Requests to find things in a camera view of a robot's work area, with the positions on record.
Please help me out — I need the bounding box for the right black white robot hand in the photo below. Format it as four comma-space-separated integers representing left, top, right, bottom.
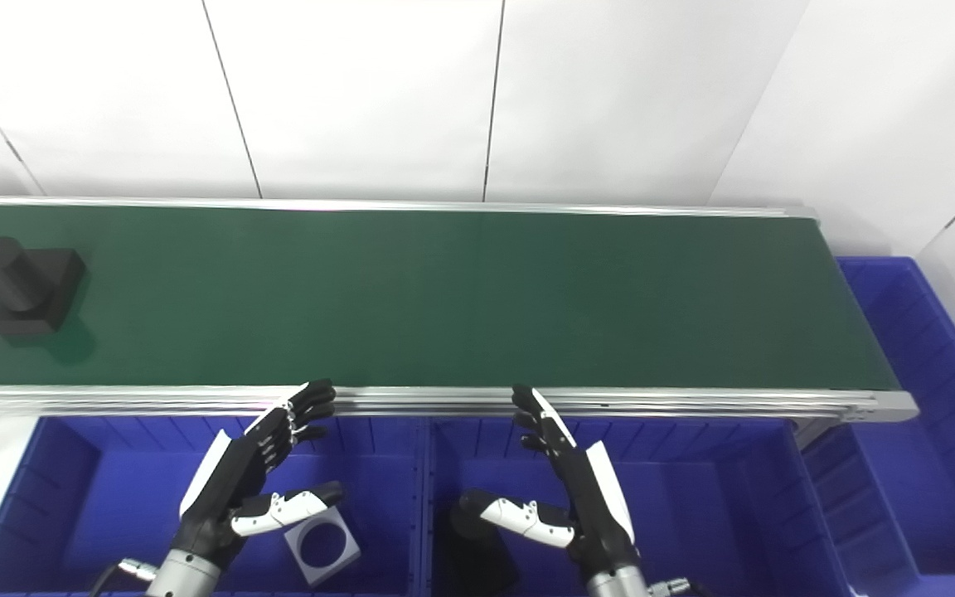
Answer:
458, 385, 642, 581

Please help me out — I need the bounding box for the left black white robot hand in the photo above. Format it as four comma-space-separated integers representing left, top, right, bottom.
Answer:
175, 380, 346, 573

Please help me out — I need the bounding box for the black cylinder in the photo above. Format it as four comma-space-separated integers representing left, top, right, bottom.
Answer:
0, 236, 87, 337
434, 503, 522, 597

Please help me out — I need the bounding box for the blue plastic bin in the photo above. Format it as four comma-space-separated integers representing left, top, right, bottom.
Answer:
419, 415, 853, 597
0, 415, 430, 597
801, 255, 955, 597

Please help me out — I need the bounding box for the aluminium conveyor leg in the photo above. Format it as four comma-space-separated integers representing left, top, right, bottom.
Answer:
791, 418, 833, 450

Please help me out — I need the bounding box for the grey square plate round hole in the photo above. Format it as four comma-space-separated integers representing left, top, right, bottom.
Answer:
284, 512, 361, 589

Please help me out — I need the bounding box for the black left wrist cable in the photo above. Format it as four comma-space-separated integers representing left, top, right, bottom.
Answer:
92, 559, 160, 597

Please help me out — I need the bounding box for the green conveyor belt aluminium frame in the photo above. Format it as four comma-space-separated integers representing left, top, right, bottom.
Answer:
0, 196, 919, 425

